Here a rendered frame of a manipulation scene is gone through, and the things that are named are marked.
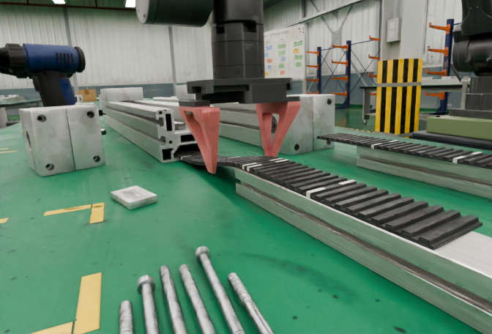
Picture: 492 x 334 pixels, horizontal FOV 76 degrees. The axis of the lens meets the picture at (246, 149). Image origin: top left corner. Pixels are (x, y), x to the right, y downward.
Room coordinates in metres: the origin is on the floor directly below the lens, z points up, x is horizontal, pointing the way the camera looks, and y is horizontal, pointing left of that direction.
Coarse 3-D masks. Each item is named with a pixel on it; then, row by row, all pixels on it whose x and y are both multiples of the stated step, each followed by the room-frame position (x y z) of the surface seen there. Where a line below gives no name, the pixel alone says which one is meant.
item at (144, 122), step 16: (112, 112) 0.95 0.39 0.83; (128, 112) 0.77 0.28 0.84; (144, 112) 0.56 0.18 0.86; (160, 112) 0.51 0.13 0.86; (176, 112) 0.64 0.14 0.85; (128, 128) 0.73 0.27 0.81; (144, 128) 0.58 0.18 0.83; (160, 128) 0.50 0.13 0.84; (176, 128) 0.55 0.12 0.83; (144, 144) 0.59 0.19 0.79; (160, 144) 0.49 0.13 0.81; (176, 144) 0.51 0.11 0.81; (192, 144) 0.59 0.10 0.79; (160, 160) 0.49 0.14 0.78; (176, 160) 0.51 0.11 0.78
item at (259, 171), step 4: (276, 164) 0.31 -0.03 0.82; (280, 164) 0.31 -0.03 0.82; (284, 164) 0.31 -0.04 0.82; (288, 164) 0.32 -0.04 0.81; (292, 164) 0.31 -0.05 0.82; (296, 164) 0.31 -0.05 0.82; (300, 164) 0.31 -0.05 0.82; (252, 168) 0.30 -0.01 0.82; (256, 168) 0.30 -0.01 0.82; (260, 168) 0.30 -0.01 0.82; (264, 168) 0.30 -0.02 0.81; (268, 168) 0.30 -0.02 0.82; (272, 168) 0.30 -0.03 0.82; (276, 168) 0.30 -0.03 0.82; (280, 168) 0.30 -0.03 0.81; (252, 172) 0.30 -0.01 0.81; (256, 172) 0.29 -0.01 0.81; (260, 172) 0.29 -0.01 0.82; (264, 172) 0.29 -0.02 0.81; (260, 176) 0.29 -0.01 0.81
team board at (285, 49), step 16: (272, 32) 6.58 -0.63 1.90; (288, 32) 6.29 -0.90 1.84; (304, 32) 6.02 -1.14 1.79; (272, 48) 6.59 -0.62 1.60; (288, 48) 6.29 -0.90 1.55; (304, 48) 6.02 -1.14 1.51; (272, 64) 6.60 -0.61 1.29; (288, 64) 6.29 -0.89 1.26; (304, 64) 6.03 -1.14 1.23; (304, 80) 6.02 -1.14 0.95
